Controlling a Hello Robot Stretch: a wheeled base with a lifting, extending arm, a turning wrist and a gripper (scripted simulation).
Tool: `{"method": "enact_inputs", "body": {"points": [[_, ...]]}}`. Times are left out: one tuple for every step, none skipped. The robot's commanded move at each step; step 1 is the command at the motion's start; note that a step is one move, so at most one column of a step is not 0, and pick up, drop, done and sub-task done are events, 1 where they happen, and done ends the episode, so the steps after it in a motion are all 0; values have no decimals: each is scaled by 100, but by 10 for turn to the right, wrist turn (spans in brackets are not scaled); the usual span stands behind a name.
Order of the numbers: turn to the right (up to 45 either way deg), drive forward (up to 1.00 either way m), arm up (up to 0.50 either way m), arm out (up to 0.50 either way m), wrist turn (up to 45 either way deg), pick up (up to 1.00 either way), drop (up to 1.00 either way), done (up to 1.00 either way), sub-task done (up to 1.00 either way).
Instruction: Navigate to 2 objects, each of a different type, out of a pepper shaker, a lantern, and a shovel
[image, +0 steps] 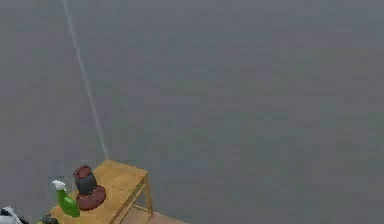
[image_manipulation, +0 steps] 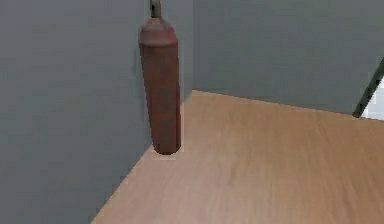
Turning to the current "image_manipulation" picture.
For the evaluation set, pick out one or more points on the red gas cylinder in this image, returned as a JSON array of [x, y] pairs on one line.
[[161, 86]]

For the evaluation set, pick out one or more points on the dark door frame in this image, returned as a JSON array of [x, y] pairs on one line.
[[369, 91]]

